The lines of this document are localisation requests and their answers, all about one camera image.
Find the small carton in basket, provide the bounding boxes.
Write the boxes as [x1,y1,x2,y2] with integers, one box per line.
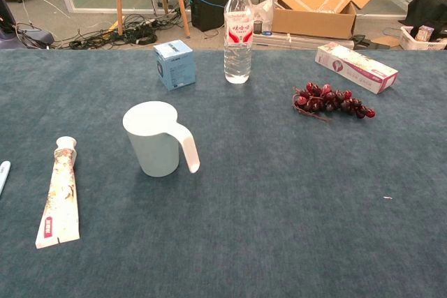
[415,24,435,42]

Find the white plastic bag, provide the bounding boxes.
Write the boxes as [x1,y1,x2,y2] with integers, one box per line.
[251,0,277,33]

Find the tangle of black cables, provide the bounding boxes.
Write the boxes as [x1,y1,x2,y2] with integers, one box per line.
[55,13,189,50]

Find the small light blue carton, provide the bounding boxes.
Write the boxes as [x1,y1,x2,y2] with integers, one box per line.
[152,39,197,91]

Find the blue table mat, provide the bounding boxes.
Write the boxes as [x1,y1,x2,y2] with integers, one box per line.
[0,48,447,298]

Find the black metal bracket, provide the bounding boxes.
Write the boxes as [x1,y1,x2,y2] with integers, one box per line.
[352,33,385,50]

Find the black computer tower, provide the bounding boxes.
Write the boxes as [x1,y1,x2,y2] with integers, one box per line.
[188,0,238,33]

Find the flat cardboard piece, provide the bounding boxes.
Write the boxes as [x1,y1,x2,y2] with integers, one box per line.
[370,36,401,49]

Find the bunch of red grapes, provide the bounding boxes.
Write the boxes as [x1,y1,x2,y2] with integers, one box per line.
[291,82,376,123]

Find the floral long box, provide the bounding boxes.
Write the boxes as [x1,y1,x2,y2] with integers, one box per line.
[314,42,400,95]

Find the light blue toothbrush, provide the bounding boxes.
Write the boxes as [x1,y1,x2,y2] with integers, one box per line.
[0,160,11,198]

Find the floral white toothpaste tube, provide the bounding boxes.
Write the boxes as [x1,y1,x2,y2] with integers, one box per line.
[34,136,81,250]

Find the black cloth cover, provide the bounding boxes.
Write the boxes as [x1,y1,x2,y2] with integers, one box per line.
[406,0,447,33]

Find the clear water bottle red label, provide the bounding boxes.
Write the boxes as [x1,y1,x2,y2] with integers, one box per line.
[223,0,254,85]

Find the white plastic basket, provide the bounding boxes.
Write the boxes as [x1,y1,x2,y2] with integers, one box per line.
[399,25,447,51]

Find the aluminium profile rails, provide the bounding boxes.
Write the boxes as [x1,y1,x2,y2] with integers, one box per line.
[251,32,354,50]

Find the large open cardboard box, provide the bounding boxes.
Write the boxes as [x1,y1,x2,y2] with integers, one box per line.
[257,0,383,40]

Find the pale blue cup with handle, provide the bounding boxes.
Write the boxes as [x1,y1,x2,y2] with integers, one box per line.
[122,100,201,178]

